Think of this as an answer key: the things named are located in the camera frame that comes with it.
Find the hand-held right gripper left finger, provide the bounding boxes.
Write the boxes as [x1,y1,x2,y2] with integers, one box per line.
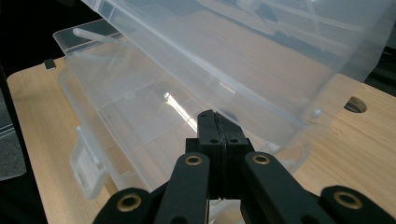
[185,109,225,200]

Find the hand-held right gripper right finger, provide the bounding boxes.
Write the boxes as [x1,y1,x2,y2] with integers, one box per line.
[214,111,255,201]

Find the clear plastic storage box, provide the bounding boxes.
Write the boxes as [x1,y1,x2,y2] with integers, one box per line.
[52,0,396,224]

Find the black tape piece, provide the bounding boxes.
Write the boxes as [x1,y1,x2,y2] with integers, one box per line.
[43,58,57,72]

